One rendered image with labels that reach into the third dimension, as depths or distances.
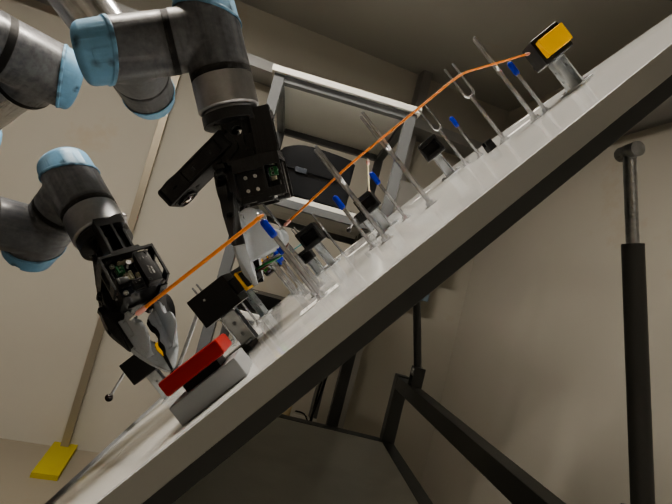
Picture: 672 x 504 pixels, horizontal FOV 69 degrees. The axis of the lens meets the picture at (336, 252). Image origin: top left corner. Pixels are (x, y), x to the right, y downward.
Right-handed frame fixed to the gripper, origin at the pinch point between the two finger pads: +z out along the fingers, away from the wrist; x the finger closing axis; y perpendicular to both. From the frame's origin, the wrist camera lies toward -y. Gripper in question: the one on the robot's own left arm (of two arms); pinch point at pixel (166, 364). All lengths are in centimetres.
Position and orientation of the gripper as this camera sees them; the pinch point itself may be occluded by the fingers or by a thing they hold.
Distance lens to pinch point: 67.9
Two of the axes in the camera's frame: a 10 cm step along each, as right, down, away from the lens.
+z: 5.6, 7.6, -3.3
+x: 7.3, -2.7, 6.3
